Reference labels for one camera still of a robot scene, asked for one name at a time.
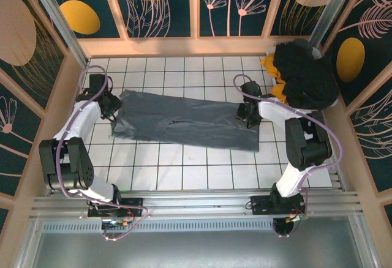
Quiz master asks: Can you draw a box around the grey-blue t-shirt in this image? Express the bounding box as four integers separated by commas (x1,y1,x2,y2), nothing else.
111,89,260,153

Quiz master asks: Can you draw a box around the yellow t-shirt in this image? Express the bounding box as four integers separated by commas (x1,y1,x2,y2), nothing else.
260,53,290,105

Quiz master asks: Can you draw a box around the black t-shirt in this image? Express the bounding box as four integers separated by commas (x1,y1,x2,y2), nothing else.
273,40,340,110

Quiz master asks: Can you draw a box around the aluminium corner post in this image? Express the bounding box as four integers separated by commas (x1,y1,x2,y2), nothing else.
26,0,90,67
308,0,359,47

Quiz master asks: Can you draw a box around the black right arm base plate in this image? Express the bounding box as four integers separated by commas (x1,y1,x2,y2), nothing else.
246,194,307,217

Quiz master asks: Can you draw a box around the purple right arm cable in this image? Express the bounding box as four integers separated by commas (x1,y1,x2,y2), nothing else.
233,73,342,207

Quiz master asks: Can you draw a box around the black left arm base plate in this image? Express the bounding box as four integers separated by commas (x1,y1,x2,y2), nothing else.
88,196,145,219

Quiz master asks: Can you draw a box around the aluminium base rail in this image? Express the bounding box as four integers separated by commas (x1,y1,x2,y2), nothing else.
29,188,364,220

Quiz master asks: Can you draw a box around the aluminium side rail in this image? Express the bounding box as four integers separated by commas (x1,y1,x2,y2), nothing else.
311,110,349,191

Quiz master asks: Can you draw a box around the slotted grey cable duct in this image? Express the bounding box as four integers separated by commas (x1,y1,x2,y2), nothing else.
41,221,276,233

